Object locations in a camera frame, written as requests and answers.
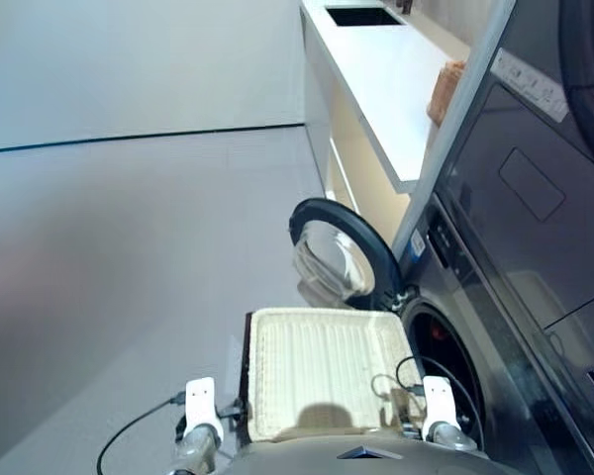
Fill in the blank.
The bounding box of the pale woven laundry basket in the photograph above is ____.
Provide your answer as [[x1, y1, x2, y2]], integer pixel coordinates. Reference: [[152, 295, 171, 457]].
[[245, 306, 427, 444]]

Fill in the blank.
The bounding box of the grey washing machine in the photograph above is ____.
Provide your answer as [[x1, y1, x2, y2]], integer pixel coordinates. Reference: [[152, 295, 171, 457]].
[[390, 192, 594, 475]]

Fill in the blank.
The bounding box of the round washing machine door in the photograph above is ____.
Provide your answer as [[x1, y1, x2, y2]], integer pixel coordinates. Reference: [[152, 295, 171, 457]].
[[286, 196, 407, 311]]

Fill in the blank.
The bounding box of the brown woven storage basket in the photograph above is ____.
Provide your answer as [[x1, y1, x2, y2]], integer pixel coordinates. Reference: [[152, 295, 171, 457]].
[[427, 58, 467, 123]]

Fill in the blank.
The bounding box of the silver robot torso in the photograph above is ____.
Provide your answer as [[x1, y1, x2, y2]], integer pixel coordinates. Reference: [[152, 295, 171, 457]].
[[227, 427, 511, 475]]

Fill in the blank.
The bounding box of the pale wooden cabinet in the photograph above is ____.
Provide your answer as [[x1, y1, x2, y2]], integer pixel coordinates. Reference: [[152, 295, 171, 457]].
[[324, 88, 412, 243]]

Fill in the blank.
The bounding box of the dark stacked dryer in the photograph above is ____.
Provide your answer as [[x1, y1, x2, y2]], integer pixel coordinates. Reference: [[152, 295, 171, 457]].
[[415, 0, 594, 347]]

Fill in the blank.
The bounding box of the white counter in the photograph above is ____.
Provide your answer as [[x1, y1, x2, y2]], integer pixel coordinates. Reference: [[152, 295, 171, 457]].
[[299, 0, 471, 194]]

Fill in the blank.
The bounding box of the white dryer label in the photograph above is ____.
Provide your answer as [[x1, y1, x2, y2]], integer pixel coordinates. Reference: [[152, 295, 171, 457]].
[[489, 47, 570, 123]]

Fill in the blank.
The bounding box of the black sink basin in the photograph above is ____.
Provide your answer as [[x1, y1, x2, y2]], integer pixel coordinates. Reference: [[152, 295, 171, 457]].
[[325, 5, 407, 27]]

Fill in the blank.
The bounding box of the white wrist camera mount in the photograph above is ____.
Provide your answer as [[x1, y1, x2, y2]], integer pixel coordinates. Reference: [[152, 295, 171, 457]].
[[420, 375, 460, 436], [184, 376, 224, 436]]

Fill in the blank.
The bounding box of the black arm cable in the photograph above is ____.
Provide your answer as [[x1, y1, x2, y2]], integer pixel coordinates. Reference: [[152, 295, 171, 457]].
[[395, 354, 486, 446], [97, 390, 189, 474]]

